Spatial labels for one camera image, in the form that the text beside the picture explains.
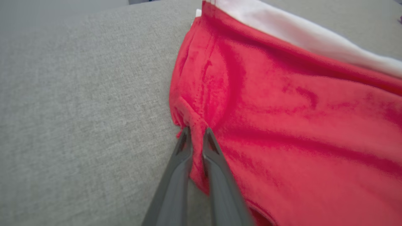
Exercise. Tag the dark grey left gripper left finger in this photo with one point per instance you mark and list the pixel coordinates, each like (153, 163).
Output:
(172, 194)

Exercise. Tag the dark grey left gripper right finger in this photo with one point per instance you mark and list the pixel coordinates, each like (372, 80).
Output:
(224, 194)

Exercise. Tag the red and white jersey garment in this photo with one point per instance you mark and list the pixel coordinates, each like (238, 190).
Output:
(298, 125)

